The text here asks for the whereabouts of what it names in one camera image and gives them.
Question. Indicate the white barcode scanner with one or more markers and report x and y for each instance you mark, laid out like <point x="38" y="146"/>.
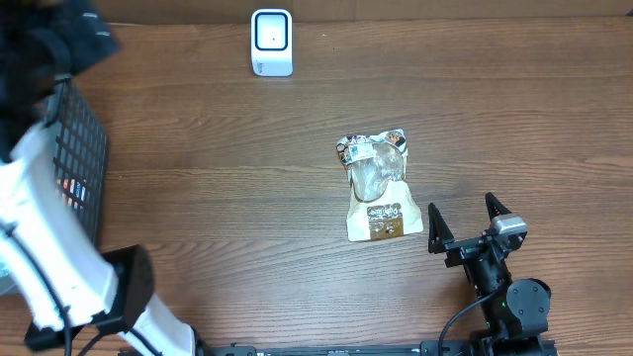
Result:
<point x="271" y="42"/>

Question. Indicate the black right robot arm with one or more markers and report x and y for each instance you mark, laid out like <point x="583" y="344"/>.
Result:
<point x="516" y="312"/>

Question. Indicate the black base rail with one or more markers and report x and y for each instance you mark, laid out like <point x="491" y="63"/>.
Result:
<point x="346" y="351"/>

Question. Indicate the brown white snack pouch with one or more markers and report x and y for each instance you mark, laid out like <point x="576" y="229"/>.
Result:
<point x="381" y="203"/>

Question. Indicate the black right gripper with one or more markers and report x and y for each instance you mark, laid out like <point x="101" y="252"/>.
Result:
<point x="461" y="249"/>

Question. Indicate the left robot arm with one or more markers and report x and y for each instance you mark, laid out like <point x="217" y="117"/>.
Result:
<point x="66" y="282"/>

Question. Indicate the grey plastic mesh basket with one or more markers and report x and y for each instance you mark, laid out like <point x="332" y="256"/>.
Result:
<point x="80" y="152"/>

